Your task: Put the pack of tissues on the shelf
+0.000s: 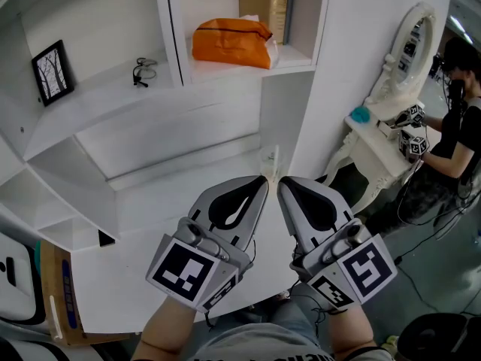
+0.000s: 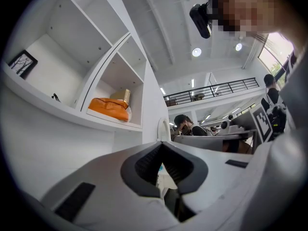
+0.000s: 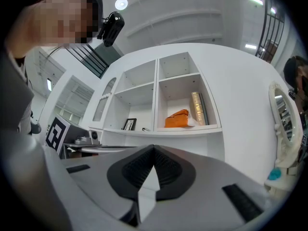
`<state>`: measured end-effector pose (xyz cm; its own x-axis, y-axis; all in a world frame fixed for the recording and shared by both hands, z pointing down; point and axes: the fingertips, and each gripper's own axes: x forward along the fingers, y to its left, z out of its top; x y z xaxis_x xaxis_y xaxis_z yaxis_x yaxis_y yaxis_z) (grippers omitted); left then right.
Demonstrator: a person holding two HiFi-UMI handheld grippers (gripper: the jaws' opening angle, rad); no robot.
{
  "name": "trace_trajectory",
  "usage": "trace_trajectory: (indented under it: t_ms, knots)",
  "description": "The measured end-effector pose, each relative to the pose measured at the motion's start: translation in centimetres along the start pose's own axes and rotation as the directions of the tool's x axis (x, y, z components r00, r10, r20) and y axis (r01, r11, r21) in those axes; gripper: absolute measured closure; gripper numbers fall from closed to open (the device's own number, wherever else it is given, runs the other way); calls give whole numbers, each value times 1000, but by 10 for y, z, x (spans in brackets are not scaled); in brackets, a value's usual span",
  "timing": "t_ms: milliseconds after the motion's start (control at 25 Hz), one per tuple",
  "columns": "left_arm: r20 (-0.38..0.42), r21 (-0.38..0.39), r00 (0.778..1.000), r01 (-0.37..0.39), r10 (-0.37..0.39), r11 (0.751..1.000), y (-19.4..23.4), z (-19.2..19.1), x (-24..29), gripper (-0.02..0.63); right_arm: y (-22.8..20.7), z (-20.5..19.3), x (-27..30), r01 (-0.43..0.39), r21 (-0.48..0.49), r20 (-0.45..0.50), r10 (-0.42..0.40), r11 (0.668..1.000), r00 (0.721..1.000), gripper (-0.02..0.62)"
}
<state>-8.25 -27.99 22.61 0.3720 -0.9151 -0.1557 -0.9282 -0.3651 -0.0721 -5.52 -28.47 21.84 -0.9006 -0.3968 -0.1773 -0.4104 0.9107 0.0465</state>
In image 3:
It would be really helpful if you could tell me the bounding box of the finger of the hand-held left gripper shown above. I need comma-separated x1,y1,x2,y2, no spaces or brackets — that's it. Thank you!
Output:
79,145,136,154

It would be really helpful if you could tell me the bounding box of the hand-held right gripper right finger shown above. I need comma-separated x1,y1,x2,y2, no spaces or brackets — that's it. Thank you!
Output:
154,144,277,225

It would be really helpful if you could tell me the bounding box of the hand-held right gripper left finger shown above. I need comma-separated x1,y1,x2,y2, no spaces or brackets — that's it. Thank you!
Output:
61,144,154,226

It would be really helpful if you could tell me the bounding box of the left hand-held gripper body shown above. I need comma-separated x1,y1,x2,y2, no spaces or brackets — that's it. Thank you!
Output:
45,115,100,158

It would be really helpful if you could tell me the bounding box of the orange pouch bag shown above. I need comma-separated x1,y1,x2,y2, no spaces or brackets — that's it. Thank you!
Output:
165,109,200,128

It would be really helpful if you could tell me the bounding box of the arched glass cabinet door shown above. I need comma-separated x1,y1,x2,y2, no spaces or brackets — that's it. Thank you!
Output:
92,77,117,123

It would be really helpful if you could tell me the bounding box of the person's grey shirt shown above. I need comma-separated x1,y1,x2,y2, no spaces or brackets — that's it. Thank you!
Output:
0,49,36,135

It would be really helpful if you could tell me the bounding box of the teal cloth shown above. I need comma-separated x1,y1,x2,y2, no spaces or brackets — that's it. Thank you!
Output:
268,167,282,181

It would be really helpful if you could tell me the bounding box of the gold box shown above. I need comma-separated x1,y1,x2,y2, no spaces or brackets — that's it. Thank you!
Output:
190,91,210,126

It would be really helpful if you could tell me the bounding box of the dark stair railing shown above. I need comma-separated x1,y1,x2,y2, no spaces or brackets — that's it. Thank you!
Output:
65,43,121,79

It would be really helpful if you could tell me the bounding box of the white dressing table with mirror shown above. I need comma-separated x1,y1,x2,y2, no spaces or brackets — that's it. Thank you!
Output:
264,80,304,197

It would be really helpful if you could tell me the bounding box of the person's face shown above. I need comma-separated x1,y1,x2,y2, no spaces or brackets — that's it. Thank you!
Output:
7,0,100,57

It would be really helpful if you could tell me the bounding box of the round ceiling light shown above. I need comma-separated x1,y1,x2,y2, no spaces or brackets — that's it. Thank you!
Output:
115,0,128,11

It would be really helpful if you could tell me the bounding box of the black balcony railing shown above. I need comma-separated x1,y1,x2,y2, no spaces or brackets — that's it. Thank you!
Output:
255,0,286,64

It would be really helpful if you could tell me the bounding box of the black picture frame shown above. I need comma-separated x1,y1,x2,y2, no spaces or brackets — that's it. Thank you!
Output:
122,118,137,131

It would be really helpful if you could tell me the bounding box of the white wall shelf unit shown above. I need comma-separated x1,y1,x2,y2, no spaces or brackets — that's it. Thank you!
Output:
88,51,226,164

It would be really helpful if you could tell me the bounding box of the black head camera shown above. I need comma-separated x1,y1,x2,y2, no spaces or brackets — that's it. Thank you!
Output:
96,11,126,48

